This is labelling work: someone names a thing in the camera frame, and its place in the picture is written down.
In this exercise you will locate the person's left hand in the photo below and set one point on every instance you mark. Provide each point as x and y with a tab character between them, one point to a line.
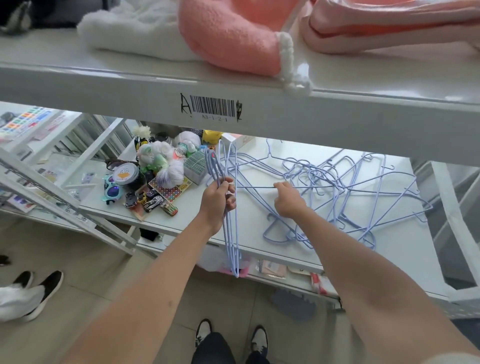
215	202

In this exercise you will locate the person's right hand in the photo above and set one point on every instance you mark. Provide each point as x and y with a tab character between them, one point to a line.
288	200

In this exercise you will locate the gathered bunch of blue hangers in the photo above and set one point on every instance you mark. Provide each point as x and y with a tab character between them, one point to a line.
228	240

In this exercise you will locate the pile of lilac hangers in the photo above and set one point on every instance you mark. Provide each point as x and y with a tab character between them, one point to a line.
326	176

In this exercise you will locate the person's right forearm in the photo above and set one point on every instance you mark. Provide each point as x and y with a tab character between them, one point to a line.
367	292

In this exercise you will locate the person's left forearm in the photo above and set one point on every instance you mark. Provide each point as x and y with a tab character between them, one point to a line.
150	300

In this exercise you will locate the person's left shoe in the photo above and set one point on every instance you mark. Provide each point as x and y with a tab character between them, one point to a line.
202	332

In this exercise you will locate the person's shoe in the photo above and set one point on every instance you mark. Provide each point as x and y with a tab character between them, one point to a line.
45	292
23	279
259	339
202	332

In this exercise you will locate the person's right shoe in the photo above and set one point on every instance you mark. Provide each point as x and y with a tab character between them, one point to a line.
259	339

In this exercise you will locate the person's black trousers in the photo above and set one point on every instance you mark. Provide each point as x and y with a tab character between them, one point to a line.
213	348

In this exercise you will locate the colourful dotted sticker sheet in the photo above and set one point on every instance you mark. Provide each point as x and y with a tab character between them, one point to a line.
170	191

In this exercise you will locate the red green toy car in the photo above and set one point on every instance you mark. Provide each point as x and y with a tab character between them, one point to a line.
169	209

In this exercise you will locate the white mesh bag purple contents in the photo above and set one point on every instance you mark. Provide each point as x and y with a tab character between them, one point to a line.
170	174

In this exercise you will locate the green cap bottle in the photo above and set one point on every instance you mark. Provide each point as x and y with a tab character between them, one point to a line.
183	149

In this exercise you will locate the silver black toy car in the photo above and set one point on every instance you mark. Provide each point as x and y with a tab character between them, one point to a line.
152	203

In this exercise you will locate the small black toy car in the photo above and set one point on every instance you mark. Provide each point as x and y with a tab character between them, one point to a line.
150	193

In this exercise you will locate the yellow snack packet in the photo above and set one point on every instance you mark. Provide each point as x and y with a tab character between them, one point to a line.
212	137

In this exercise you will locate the white pink box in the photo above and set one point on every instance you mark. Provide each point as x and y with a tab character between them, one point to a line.
240	140

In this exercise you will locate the white plastic bag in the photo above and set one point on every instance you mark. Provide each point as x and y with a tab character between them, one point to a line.
187	138

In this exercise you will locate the pink basket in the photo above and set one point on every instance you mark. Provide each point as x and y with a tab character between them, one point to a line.
230	270

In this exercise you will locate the peach packet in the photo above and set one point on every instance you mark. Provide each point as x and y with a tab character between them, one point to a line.
272	269

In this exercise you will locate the black white dotted ball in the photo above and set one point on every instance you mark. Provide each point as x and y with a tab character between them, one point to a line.
197	132

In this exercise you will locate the yellow toy car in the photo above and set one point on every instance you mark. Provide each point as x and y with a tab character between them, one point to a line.
141	197

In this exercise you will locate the white mesh bag green contents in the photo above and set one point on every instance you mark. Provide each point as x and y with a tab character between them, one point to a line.
153	153

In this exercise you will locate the black round jar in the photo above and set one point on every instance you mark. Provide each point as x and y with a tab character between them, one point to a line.
163	137

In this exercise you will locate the red white packet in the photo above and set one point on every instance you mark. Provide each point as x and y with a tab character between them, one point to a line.
318	283

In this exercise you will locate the white metal shelf board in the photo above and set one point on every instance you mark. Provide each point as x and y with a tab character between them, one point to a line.
337	123

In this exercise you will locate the round tin white lid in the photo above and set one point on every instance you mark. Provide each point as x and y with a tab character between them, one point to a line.
125	175

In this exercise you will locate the barcode sticker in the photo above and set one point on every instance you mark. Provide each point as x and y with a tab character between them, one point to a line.
212	107

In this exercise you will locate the yellow black toy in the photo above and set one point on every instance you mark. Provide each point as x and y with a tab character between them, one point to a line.
139	142

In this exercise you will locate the white artificial flower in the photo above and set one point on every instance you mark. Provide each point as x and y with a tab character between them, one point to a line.
142	131

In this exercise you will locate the dark grey floor mat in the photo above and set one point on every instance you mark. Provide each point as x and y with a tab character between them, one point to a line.
292	303

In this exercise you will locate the teal toy sunglasses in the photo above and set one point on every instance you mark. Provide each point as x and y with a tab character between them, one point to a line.
111	191

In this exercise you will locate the black sunglasses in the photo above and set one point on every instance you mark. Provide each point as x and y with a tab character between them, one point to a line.
116	164

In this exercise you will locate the white table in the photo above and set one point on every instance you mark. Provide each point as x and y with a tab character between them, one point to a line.
397	255

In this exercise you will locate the pink fluffy towel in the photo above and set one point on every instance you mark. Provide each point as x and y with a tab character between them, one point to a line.
232	37

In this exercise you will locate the white fluffy towel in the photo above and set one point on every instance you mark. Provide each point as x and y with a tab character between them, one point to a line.
131	30

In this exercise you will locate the colour swatch card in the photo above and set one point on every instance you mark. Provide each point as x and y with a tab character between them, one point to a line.
22	122

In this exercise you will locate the small black object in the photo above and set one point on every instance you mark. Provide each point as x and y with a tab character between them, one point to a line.
3	260

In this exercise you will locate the black bag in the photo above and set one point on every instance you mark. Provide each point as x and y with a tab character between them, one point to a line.
56	11

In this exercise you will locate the white metal rack frame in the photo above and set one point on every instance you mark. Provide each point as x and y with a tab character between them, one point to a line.
457	225
56	197

